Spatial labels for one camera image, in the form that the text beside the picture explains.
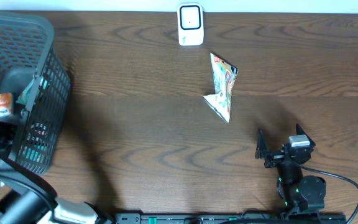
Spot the black plastic mesh basket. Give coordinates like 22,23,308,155
0,11,71,175

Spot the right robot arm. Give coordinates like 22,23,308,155
255,124,326,220

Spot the white barcode scanner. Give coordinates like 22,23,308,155
177,3,204,46

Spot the orange small snack box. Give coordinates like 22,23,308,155
0,93,14,118

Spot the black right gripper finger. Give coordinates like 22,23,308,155
295,123,316,148
255,129,269,159

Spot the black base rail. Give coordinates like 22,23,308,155
114,211,347,224

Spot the yellow snack chip bag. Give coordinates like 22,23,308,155
203,52,239,123

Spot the teal long snack packet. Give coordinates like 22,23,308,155
16,78,49,105

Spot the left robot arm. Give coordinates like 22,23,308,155
0,128,116,223

